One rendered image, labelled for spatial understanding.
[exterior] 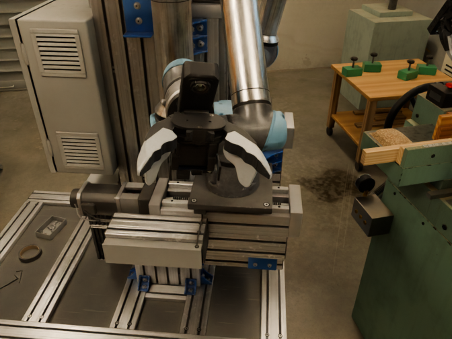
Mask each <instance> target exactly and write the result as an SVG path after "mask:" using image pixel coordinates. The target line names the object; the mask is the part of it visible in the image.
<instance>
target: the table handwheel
mask: <svg viewBox="0 0 452 339"><path fill-rule="evenodd" d="M432 83H434V82H432ZM429 84H431V83H424V84H422V85H419V86H416V87H414V88H412V89H411V90H409V91H407V92H406V93H405V94H404V95H403V96H402V97H401V98H399V100H398V101H397V102H396V103H395V104H394V105H393V106H392V108H391V110H390V111H389V113H388V115H387V118H386V119H385V124H384V127H383V129H386V128H392V126H393V122H394V120H395V117H396V116H397V114H398V112H399V111H400V110H401V108H402V107H403V106H404V105H405V104H406V103H407V102H408V101H409V100H410V102H411V104H412V107H413V108H414V105H415V103H416V100H415V98H414V97H415V96H417V95H418V94H419V93H423V92H426V91H428V87H429Z"/></svg>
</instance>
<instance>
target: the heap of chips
mask: <svg viewBox="0 0 452 339"><path fill-rule="evenodd" d="M369 134H370V135H371V136H372V137H373V138H374V139H376V140H377V141H378V142H379V143H380V144H381V145H382V146H383V147H384V146H390V145H401V144H406V143H412V141H411V140H410V139H409V138H408V137H406V136H405V135H404V134H402V133H401V132H400V131H398V130H396V129H394V128H386V129H380V130H377V131H376V132H375V133H369Z"/></svg>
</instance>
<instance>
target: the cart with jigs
mask: <svg viewBox="0 0 452 339"><path fill-rule="evenodd" d="M370 55H371V56H372V57H373V59H372V61H363V62H362V63H355V61H357V60H358V58H357V57H355V56H353V57H351V58H350V59H351V60H352V61H353V62H352V63H343V64H333V65H331V68H332V69H333V70H334V78H333V83H332V92H331V97H330V105H329V110H328V119H327V124H326V126H327V128H326V133H327V135H328V136H330V135H332V133H333V129H332V128H334V124H335V121H336V122H337V123H338V125H339V126H340V127H341V128H342V129H343V131H344V132H345V133H346V134H347V135H348V136H349V137H350V138H351V139H352V140H353V141H354V143H355V144H356V145H357V146H358V148H357V152H356V159H355V160H356V162H355V165H354V166H355V169H356V171H358V172H361V171H362V170H363V165H362V163H361V162H360V161H361V155H362V152H363V151H362V150H361V141H362V137H363V132H365V131H370V130H380V129H383V127H384V124H385V119H386V118H387V115H388V113H389V111H390V110H391V108H392V107H390V108H376V107H377V102H378V101H383V100H398V99H399V98H401V97H402V96H403V95H404V94H405V93H406V92H407V91H409V90H411V89H412V88H414V87H416V86H419V85H422V84H424V83H432V82H438V81H452V78H451V77H450V76H448V75H446V74H444V73H442V72H441V71H439V70H437V67H436V66H435V65H430V64H429V61H430V59H433V56H432V55H426V56H425V57H426V59H428V60H427V63H425V62H424V61H421V60H420V59H404V60H393V61H374V58H375V57H377V56H378V54H377V53H376V52H372V53H371V54H370ZM342 78H343V79H344V80H345V81H347V82H348V83H349V84H350V85H351V86H353V87H354V88H355V89H356V90H357V91H358V92H359V93H360V94H361V95H362V96H364V97H365V98H366V99H367V105H366V108H365V110H352V111H343V112H337V107H338V99H339V95H340V87H341V83H342ZM409 105H410V100H409V101H408V102H407V103H406V104H405V105H404V106H403V107H402V108H401V110H400V111H399V112H398V114H397V116H396V117H395V120H394V122H393V126H392V128H399V127H404V123H405V120H407V119H411V117H412V111H411V110H409V109H408V108H409Z"/></svg>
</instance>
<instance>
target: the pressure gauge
mask: <svg viewBox="0 0 452 339"><path fill-rule="evenodd" d="M354 184H355V186H356V187H357V188H358V189H359V191H360V192H362V193H363V196H368V192H369V191H371V190H372V189H373V188H374V186H375V181H374V179H373V178H372V177H371V176H370V175H369V174H362V175H360V176H359V177H358V178H357V179H356V181H355V183H354Z"/></svg>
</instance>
